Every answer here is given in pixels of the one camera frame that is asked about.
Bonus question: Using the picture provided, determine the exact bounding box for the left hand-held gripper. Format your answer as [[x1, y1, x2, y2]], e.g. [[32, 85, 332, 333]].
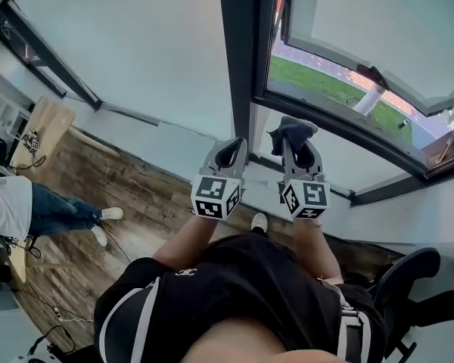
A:
[[190, 137, 248, 222]]

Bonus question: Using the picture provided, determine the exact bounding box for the grey window sash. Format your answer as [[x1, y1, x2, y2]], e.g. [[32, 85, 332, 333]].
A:
[[281, 0, 454, 116]]

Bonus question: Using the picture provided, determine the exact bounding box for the white shelf unit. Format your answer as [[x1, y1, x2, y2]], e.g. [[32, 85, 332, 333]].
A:
[[0, 102, 33, 139]]

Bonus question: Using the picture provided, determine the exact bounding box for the black window frame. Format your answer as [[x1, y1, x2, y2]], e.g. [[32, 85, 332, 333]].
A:
[[217, 0, 454, 206], [0, 0, 103, 111]]

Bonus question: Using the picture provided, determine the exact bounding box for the grey shoulder strap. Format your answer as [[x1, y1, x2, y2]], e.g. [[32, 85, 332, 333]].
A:
[[319, 278, 372, 363]]

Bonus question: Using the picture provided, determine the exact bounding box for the white outdoor pole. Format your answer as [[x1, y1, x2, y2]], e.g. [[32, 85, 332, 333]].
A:
[[353, 87, 387, 115]]

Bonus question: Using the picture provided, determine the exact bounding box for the person's black shirt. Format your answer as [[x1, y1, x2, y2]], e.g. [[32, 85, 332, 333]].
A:
[[93, 232, 389, 363]]

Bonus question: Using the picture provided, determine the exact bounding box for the dark grey cleaning cloth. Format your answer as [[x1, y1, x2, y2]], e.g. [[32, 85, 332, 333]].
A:
[[266, 115, 319, 157]]

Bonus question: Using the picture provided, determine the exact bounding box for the wooden table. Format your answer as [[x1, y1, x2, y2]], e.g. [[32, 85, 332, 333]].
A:
[[5, 236, 27, 284], [9, 95, 120, 169]]

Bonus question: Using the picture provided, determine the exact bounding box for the black mesh office chair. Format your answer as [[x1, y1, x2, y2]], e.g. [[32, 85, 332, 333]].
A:
[[370, 247, 442, 317]]

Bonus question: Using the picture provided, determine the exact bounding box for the person's left forearm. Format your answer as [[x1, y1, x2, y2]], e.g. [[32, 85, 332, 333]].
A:
[[152, 214, 219, 268]]

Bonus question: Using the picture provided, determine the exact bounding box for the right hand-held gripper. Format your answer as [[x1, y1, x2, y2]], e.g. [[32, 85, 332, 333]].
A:
[[278, 136, 331, 221]]

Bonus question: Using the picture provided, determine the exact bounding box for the person's bare neck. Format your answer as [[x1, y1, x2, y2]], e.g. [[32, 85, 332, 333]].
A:
[[179, 312, 349, 363]]

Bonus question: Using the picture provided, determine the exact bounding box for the person's right forearm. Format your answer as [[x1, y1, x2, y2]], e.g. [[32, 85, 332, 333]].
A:
[[291, 217, 344, 285]]

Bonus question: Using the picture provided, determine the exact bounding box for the white power cable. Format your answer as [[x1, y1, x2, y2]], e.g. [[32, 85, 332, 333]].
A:
[[52, 306, 95, 323]]

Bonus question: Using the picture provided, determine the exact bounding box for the black floor cable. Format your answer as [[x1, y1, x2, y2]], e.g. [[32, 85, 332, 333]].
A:
[[101, 225, 137, 264]]

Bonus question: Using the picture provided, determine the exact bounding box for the person's white shoe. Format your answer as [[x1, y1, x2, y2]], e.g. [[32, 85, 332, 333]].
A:
[[250, 213, 269, 234]]

